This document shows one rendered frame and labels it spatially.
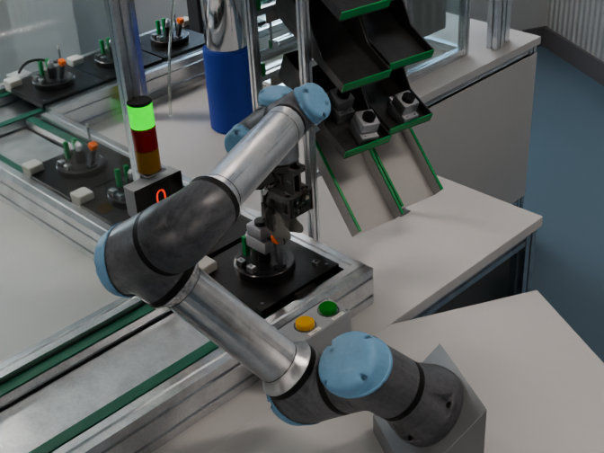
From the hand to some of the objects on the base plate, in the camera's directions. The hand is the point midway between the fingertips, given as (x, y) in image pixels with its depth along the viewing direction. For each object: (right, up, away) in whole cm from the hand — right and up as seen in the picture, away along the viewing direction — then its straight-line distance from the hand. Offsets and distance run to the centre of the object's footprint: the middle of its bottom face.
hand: (280, 237), depth 206 cm
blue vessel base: (-17, +36, +100) cm, 107 cm away
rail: (-12, -32, -10) cm, 36 cm away
